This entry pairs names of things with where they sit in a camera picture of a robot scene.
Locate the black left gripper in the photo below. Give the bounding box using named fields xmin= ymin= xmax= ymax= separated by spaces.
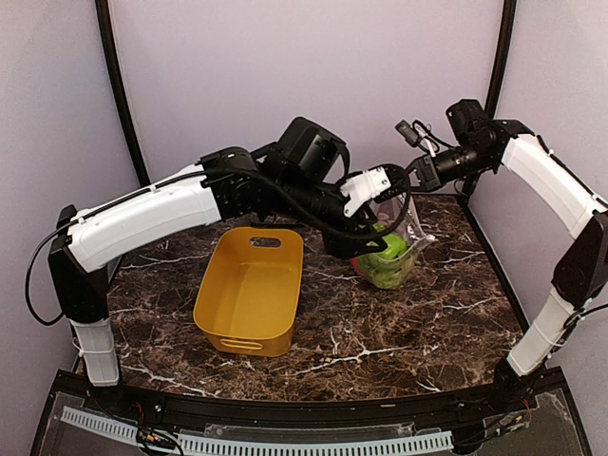
xmin=275 ymin=173 xmax=391 ymax=261

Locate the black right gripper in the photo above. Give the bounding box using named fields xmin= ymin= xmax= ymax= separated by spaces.
xmin=397 ymin=140 xmax=495 ymax=192

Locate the green chayote front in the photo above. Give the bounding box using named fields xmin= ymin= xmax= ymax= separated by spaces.
xmin=372 ymin=233 xmax=408 ymax=260

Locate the clear zip top bag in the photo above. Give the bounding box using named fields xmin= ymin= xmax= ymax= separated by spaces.
xmin=351 ymin=198 xmax=436 ymax=290

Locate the yellow plastic basket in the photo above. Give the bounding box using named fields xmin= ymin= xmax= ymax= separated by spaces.
xmin=193 ymin=227 xmax=304 ymax=357

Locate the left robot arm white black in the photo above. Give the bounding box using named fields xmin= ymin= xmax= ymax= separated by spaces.
xmin=47 ymin=117 xmax=394 ymax=414

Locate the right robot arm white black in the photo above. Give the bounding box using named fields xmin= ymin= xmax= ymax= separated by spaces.
xmin=395 ymin=99 xmax=607 ymax=377

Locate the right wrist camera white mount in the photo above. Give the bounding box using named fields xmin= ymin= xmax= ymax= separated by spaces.
xmin=395 ymin=120 xmax=440 ymax=158

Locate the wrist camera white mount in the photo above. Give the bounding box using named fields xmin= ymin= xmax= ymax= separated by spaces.
xmin=395 ymin=120 xmax=440 ymax=158
xmin=339 ymin=163 xmax=409 ymax=218

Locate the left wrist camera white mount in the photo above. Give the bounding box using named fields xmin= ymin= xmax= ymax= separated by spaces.
xmin=339 ymin=163 xmax=409 ymax=218

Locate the right black frame post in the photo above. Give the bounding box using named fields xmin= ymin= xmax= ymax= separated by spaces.
xmin=484 ymin=0 xmax=518 ymax=118

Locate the black frame post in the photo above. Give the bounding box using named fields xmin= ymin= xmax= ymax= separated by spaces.
xmin=484 ymin=0 xmax=518 ymax=118
xmin=94 ymin=0 xmax=152 ymax=187

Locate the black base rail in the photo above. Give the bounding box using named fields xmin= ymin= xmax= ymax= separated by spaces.
xmin=51 ymin=368 xmax=571 ymax=433

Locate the white slotted cable duct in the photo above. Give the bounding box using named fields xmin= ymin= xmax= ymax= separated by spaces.
xmin=61 ymin=406 xmax=454 ymax=455

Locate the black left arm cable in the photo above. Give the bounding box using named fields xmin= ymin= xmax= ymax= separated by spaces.
xmin=26 ymin=163 xmax=413 ymax=327

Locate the left black frame post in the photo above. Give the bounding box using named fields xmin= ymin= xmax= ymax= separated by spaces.
xmin=94 ymin=0 xmax=152 ymax=187

